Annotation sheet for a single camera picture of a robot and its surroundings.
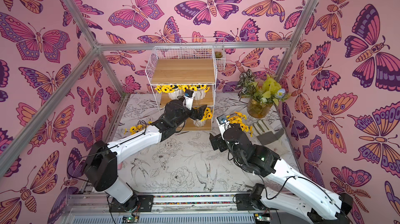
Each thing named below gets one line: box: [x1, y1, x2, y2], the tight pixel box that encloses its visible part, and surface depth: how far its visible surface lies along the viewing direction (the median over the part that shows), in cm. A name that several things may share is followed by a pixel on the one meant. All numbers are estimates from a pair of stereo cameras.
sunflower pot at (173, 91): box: [154, 84, 186, 101], surface depth 76 cm
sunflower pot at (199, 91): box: [186, 84, 211, 101], surface depth 74 cm
